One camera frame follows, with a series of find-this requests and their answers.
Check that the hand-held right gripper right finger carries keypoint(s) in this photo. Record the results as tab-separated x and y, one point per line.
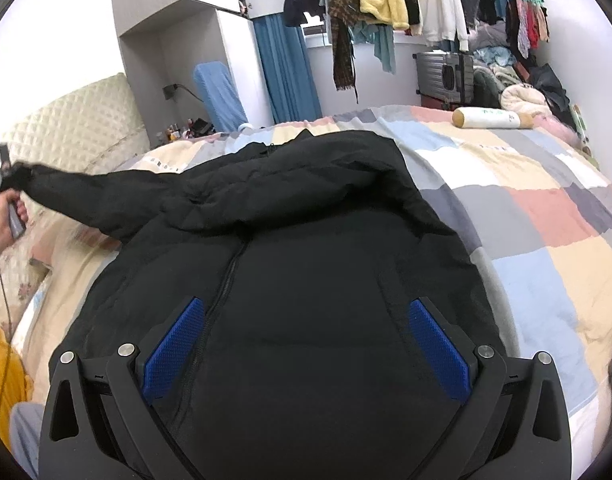
438	352

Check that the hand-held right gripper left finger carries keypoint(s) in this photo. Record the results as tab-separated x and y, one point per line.
173	352

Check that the black padded jacket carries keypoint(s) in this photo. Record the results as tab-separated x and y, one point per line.
296	285

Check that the pile of clothes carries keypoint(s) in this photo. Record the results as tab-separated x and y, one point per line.
516	80

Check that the cream quilted headboard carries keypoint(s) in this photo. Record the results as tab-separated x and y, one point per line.
70	125

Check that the floral pillow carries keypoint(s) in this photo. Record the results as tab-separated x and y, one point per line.
20	280

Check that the patchwork checked quilt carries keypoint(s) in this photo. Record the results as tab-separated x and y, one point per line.
536	240

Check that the person's grey trouser leg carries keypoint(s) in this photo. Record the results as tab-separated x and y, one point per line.
28	440

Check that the yellow cloth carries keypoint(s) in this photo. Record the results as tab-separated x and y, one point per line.
3	385

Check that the bedside bottles and clutter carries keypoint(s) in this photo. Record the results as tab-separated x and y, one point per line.
185	130

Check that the blue covered chair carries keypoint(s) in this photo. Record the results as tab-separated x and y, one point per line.
218	95

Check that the cream bolster pillow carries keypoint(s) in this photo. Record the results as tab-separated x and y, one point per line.
491	118

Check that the grey suitcase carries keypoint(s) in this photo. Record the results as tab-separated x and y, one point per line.
443	76

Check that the blue curtain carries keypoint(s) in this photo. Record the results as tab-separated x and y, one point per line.
286	70

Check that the teal hanging garment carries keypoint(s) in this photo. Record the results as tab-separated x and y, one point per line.
383	45

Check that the teal clip hanger with socks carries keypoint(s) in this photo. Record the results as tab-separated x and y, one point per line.
528	20

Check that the white hanging garment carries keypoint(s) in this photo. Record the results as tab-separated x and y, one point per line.
443	5

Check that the brown patterned scarf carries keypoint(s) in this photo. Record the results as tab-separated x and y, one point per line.
342	5

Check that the black wall charger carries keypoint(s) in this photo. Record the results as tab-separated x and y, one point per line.
169	92

